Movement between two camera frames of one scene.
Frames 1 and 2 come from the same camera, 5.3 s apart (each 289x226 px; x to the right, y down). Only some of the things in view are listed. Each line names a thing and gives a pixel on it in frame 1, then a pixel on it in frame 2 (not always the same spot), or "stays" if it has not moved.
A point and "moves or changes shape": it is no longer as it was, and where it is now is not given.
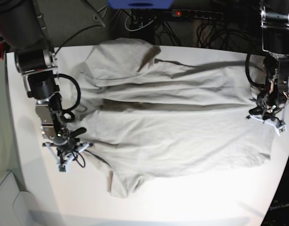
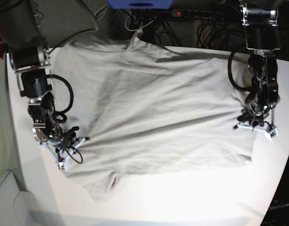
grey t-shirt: [145, 115] moves or changes shape
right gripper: [273, 114] to [258, 117]
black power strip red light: [194, 13] stays
